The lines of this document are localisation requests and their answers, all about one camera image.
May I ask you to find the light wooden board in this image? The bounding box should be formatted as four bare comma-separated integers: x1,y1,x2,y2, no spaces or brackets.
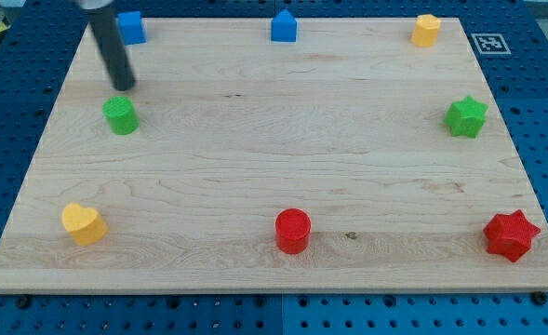
0,18,548,295

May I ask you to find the yellow heart block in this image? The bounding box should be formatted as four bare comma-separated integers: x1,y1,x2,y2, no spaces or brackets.
61,203,109,246

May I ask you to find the green cylinder block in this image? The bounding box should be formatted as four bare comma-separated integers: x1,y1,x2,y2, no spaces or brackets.
102,96,139,135

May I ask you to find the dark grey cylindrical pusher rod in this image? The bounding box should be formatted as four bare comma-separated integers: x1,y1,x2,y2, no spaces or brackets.
83,4,136,91

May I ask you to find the red star block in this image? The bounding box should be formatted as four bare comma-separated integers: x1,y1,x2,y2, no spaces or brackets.
483,209,541,262

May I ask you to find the blue pentagon house block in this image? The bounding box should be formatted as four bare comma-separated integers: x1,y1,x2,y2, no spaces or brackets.
271,9,298,42

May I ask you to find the silver rod mount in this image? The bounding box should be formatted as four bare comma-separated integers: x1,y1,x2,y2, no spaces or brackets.
75,0,114,9

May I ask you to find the blue cube block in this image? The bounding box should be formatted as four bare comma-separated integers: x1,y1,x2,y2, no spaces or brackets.
117,11,146,45

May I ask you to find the green star block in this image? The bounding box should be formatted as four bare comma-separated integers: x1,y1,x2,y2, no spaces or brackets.
444,95,488,139

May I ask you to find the yellow hexagon block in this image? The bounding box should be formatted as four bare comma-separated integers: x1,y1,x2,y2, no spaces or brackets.
410,14,442,47

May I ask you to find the red cylinder block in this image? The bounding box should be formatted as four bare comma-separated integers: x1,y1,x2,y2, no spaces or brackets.
274,208,312,254

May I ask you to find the white fiducial marker tag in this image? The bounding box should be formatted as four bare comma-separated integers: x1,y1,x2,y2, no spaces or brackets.
472,33,511,55

